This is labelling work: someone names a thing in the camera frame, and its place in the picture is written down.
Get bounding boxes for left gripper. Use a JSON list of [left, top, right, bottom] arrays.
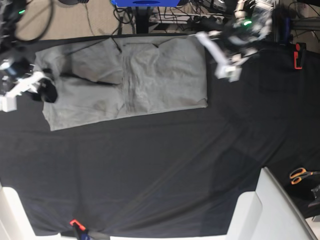
[[195, 24, 259, 83]]

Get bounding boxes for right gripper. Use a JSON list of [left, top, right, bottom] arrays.
[[0, 58, 58, 113]]

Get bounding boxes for grey T-shirt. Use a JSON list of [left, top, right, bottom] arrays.
[[35, 36, 208, 131]]

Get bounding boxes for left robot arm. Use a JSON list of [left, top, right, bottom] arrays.
[[195, 0, 275, 83]]

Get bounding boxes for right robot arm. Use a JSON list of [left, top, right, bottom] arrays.
[[0, 0, 58, 113]]

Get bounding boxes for power strip with red light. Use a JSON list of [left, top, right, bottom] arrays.
[[149, 12, 232, 26]]

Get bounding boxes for red black clamp right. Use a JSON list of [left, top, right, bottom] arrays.
[[293, 42, 307, 70]]

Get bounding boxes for black table leg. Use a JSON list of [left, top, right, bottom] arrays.
[[133, 6, 153, 34]]

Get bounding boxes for blue plastic bin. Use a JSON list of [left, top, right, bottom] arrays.
[[110, 0, 180, 8]]

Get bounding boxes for black tablecloth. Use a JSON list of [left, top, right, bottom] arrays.
[[0, 45, 320, 238]]

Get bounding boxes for white bin left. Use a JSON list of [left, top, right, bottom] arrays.
[[0, 186, 36, 240]]

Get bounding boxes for white bin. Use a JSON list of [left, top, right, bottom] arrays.
[[225, 167, 317, 240], [0, 186, 36, 240]]

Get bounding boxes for dark metal object right edge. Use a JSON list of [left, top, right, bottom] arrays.
[[308, 185, 320, 208]]

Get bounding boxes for white bin right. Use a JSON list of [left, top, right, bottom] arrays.
[[225, 167, 317, 240]]

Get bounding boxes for orange handled scissors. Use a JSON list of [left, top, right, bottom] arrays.
[[289, 167, 320, 185]]

